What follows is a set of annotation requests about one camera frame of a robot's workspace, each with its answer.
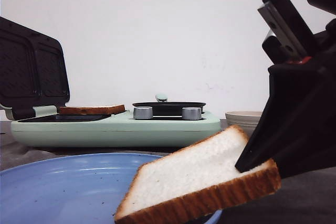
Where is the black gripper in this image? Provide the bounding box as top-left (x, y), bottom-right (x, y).
top-left (235, 19), bottom-right (335, 178)

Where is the right silver control knob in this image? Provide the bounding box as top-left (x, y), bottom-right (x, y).
top-left (182, 107), bottom-right (202, 121)

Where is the mint green breakfast maker base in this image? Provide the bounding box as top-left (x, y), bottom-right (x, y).
top-left (10, 111), bottom-right (221, 147)

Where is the black round frying pan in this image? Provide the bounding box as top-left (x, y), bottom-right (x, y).
top-left (132, 93), bottom-right (206, 116)

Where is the blue round plate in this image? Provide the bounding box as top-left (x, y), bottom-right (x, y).
top-left (0, 153), bottom-right (223, 224)

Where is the breakfast maker hinged lid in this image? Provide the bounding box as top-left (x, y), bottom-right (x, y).
top-left (1, 18), bottom-right (70, 121)

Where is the left silver control knob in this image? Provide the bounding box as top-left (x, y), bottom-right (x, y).
top-left (133, 106), bottom-right (153, 120)

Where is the silver control knob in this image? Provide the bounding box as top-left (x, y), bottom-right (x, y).
top-left (182, 107), bottom-right (202, 121)
top-left (133, 106), bottom-right (153, 120)

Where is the cream ribbed bowl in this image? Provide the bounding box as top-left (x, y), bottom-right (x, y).
top-left (225, 111), bottom-right (262, 137)

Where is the white bread slice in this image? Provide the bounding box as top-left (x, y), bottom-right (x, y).
top-left (114, 125), bottom-right (281, 223)
top-left (58, 104), bottom-right (125, 115)

